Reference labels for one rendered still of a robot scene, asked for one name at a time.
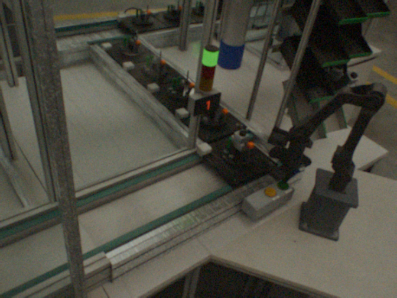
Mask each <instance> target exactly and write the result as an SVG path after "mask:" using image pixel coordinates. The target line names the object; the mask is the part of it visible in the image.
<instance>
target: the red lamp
mask: <svg viewBox="0 0 397 298"><path fill-rule="evenodd" d="M215 71H216V65H215V66H206V65H204V64H203V63H202V65H201V73H200V76H201V77H203V78H205V79H208V80H210V79H212V78H214V76H215Z"/></svg>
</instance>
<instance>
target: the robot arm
mask: <svg viewBox="0 0 397 298"><path fill-rule="evenodd" d="M387 92H388V89H387V88H386V86H385V85H384V84H383V83H379V82H375V83H371V84H362V85H358V86H352V87H343V88H340V90H339V91H338V92H337V93H336V94H335V95H334V96H332V97H331V99H329V100H328V101H327V102H326V103H325V104H324V105H322V106H321V107H320V108H319V109H318V110H316V111H315V112H314V113H313V114H311V115H308V116H306V117H304V118H302V119H300V121H298V123H297V125H294V126H293V127H291V128H290V130H289V131H286V130H283V129H280V128H278V127H277V126H273V129H272V131H271V133H270V136H269V138H268V144H271V145H274V146H275V147H273V148H271V149H270V150H269V156H270V157H271V158H277V159H278V160H279V162H280V163H282V164H283V165H282V166H279V167H278V166H276V165H273V166H271V167H270V168H268V170H267V171H266V172H267V173H268V174H269V175H270V176H271V177H272V178H273V179H275V180H276V181H280V180H282V183H283V184H285V183H286V182H287V181H289V180H290V179H291V178H293V177H294V176H295V175H297V174H298V173H299V172H300V170H299V169H298V168H300V167H301V165H302V163H304V164H305V166H304V167H305V168H306V167H308V166H309V165H311V163H312V161H311V159H310V158H309V157H307V156H306V155H305V154H304V151H305V148H306V147H307V148H312V146H313V144H314V143H313V141H312V140H311V139H310V137H311V135H312V134H313V133H314V131H315V130H316V129H317V127H318V126H319V125H320V124H321V123H322V122H324V121H325V120H326V119H327V118H328V117H329V116H331V115H332V114H334V112H335V111H337V110H338V109H340V108H341V107H342V105H344V104H351V105H355V106H358V107H361V110H360V112H359V115H358V117H357V118H356V120H355V123H354V125H353V126H352V130H351V131H350V132H349V135H348V137H347V140H346V141H345V144H343V145H342V146H340V145H337V147H336V151H335V152H334V154H333V157H332V159H331V161H330V162H331V163H332V167H331V168H332V169H333V170H334V174H333V176H332V177H328V186H327V189H328V190H332V191H335V192H339V193H344V194H346V193H347V184H348V183H349V182H351V181H352V178H353V174H354V170H355V166H356V165H355V164H354V162H353V154H354V152H355V149H356V147H357V146H358V144H359V141H360V139H361V137H362V135H363V134H364V132H365V130H366V127H367V125H368V123H369V122H370V120H371V119H372V117H373V116H374V115H376V113H377V112H378V111H379V110H380V108H381V106H383V105H384V103H385V98H386V93H387ZM288 141H290V143H289V145H288V148H286V146H287V144H288ZM284 146H285V147H284Z"/></svg>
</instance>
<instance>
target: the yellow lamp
mask: <svg viewBox="0 0 397 298"><path fill-rule="evenodd" d="M213 83H214V78H212V79H210V80H208V79H205V78H203V77H201V76H200V82H199V87H198V88H199V89H200V90H202V91H204V92H209V91H211V90H213Z"/></svg>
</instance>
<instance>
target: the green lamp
mask: <svg viewBox="0 0 397 298"><path fill-rule="evenodd" d="M218 52H219V51H218ZM218 52H215V53H211V52H208V51H206V50H205V49H204V51H203V59H202V63H203V64H204V65H206V66H215V65H216V64H217V57H218Z"/></svg>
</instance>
